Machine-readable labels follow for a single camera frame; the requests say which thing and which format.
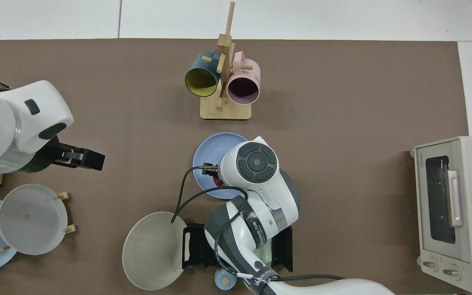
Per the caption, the wooden peg plate rack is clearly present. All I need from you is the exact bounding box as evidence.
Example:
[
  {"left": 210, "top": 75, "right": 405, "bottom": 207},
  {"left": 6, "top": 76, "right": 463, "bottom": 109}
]
[{"left": 0, "top": 191, "right": 77, "bottom": 252}]

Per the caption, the pale grey plate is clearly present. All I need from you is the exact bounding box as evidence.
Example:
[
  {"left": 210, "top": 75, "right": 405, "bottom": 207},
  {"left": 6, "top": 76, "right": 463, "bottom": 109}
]
[{"left": 0, "top": 184, "right": 68, "bottom": 256}]

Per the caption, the black dish rack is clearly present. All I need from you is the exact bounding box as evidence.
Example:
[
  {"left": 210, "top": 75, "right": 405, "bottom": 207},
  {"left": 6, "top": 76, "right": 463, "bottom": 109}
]
[{"left": 182, "top": 222, "right": 293, "bottom": 273}]

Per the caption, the beige plate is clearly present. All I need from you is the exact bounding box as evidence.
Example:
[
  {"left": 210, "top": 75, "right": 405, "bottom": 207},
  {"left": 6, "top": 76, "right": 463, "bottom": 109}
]
[{"left": 122, "top": 211, "right": 188, "bottom": 291}]

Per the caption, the wooden cup stand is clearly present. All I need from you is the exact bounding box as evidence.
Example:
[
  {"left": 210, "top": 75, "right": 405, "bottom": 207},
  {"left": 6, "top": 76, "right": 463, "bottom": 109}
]
[{"left": 200, "top": 1, "right": 252, "bottom": 120}]

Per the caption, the dark teal mug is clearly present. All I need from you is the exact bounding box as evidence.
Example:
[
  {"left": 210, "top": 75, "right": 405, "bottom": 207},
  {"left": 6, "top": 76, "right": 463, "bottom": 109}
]
[{"left": 184, "top": 50, "right": 221, "bottom": 98}]

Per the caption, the pink mug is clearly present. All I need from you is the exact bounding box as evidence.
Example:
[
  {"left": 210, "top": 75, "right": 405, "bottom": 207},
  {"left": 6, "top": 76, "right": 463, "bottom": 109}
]
[{"left": 226, "top": 51, "right": 261, "bottom": 105}]

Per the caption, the small blue round lid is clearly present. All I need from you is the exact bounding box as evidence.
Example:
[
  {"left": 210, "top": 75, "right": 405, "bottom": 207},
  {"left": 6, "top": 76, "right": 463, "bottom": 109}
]
[{"left": 214, "top": 268, "right": 237, "bottom": 291}]

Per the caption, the brown table cloth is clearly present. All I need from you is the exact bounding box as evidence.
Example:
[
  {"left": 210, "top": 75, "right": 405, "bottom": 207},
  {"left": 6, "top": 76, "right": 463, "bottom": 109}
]
[{"left": 0, "top": 39, "right": 469, "bottom": 295}]

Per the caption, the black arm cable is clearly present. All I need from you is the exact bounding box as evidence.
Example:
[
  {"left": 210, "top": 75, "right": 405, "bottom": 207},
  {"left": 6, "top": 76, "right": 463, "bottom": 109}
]
[{"left": 215, "top": 215, "right": 345, "bottom": 284}]

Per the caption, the toaster oven door handle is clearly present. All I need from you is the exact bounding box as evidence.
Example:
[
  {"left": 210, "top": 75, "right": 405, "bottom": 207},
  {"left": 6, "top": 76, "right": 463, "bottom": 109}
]
[{"left": 447, "top": 169, "right": 464, "bottom": 228}]

